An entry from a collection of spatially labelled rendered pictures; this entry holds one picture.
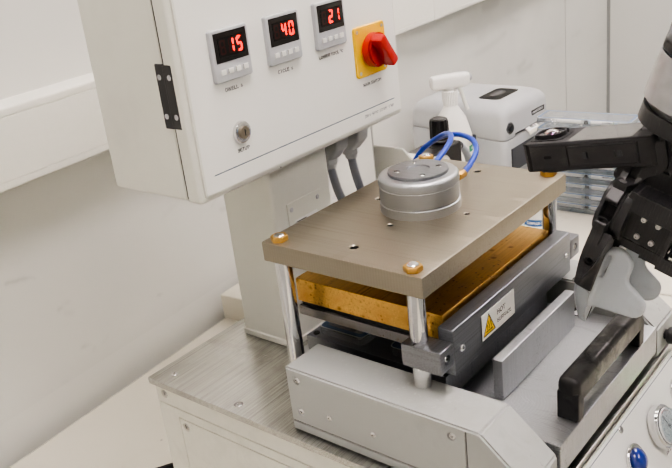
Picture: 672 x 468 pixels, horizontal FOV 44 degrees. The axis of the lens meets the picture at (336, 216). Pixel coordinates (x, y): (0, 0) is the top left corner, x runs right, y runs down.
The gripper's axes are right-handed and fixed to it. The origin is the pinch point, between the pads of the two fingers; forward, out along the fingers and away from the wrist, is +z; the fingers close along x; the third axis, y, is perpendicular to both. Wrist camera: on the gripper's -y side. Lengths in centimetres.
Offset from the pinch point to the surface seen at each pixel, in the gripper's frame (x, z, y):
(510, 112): 86, 27, -46
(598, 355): -2.6, 2.1, 3.7
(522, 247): 5.2, 1.2, -8.4
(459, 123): 75, 29, -51
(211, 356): -10.7, 24.0, -33.3
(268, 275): -4.9, 14.0, -31.4
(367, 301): -10.3, 4.3, -15.5
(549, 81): 178, 56, -74
